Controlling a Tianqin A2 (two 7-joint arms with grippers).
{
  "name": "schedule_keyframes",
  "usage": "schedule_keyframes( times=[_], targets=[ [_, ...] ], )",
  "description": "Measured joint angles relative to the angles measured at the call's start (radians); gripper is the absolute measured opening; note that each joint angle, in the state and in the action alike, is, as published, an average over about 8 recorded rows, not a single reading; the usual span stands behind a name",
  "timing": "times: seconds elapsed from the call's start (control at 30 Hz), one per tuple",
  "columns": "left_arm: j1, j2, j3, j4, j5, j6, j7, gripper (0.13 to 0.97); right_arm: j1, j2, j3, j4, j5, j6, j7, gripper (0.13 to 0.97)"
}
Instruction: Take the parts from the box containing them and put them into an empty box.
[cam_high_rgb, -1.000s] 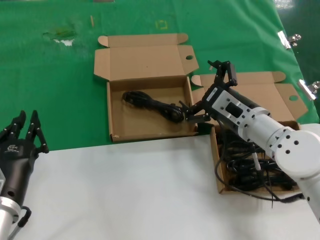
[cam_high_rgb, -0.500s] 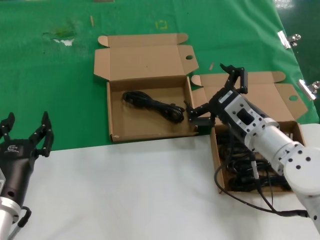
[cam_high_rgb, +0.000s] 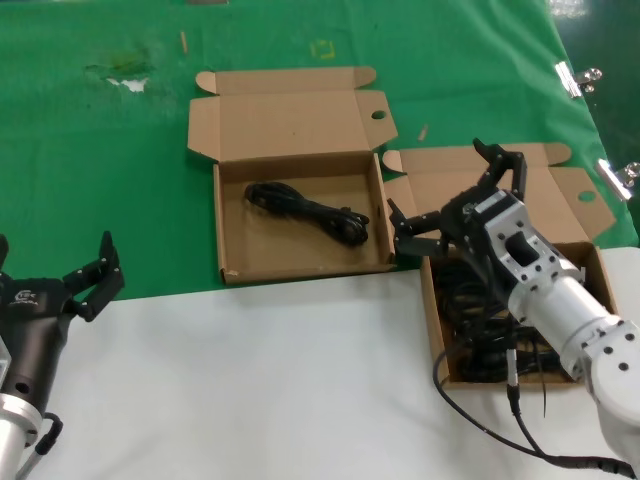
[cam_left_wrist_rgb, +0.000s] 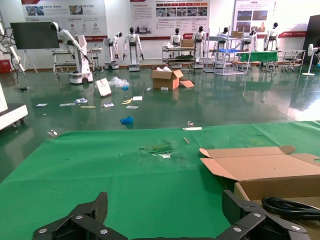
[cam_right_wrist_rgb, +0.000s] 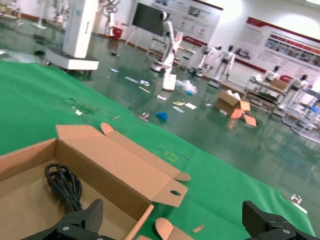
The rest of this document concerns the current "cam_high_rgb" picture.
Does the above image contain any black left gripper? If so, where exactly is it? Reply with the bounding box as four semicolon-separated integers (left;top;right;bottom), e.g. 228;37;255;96
0;230;126;407

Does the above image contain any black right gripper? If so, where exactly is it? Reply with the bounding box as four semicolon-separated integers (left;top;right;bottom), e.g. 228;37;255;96
387;138;530;282

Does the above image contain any black power cable bundle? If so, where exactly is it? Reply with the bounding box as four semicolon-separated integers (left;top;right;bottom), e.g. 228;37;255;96
449;319;581;385
432;252;506;321
243;181;371;247

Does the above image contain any open brown cardboard box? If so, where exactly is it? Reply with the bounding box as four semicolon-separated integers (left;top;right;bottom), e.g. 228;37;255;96
187;65;400;286
382;142;617;390

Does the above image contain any green table cloth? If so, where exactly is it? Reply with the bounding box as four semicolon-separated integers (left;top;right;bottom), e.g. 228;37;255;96
0;0;640;304

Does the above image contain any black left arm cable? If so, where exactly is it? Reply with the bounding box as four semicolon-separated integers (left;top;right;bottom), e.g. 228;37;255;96
14;409;65;480

